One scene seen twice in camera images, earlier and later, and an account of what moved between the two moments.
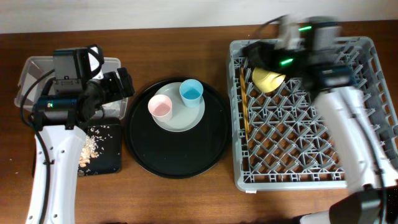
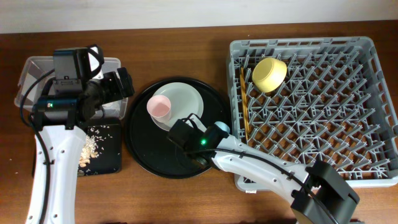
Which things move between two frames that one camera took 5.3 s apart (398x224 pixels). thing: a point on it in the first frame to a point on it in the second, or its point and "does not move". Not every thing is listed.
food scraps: (89, 149) does not move
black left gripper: (113, 79) does not move
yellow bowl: (267, 81) does not move
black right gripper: (259, 55) to (178, 134)
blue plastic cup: (191, 91) to (223, 126)
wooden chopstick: (244, 100) does not move
